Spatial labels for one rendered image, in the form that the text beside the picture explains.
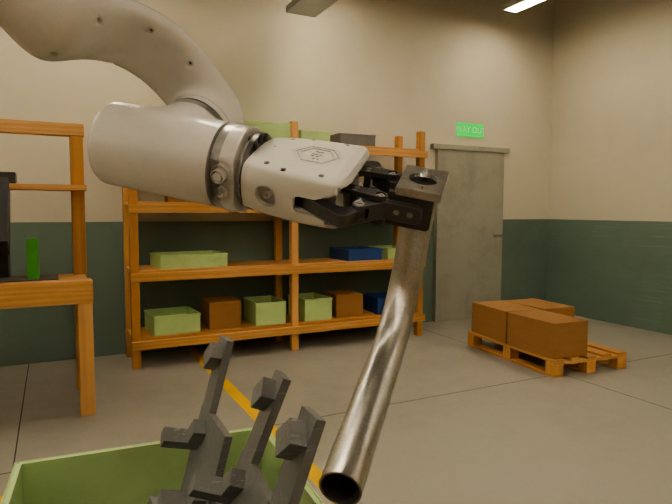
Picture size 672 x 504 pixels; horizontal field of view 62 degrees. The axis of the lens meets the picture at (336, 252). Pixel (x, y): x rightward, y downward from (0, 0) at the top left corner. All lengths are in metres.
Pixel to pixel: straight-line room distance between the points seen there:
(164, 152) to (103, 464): 0.66
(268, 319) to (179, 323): 0.84
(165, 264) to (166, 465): 4.09
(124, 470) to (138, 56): 0.71
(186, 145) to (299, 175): 0.12
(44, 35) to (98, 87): 5.14
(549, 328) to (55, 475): 4.35
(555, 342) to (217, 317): 2.95
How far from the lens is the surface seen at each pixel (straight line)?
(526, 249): 7.98
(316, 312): 5.63
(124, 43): 0.61
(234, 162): 0.52
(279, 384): 0.76
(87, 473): 1.09
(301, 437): 0.61
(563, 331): 5.05
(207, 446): 0.92
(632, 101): 7.60
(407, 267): 0.53
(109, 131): 0.58
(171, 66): 0.64
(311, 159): 0.51
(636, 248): 7.43
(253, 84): 6.02
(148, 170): 0.56
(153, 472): 1.10
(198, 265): 5.19
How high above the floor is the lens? 1.37
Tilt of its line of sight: 4 degrees down
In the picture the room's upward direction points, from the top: straight up
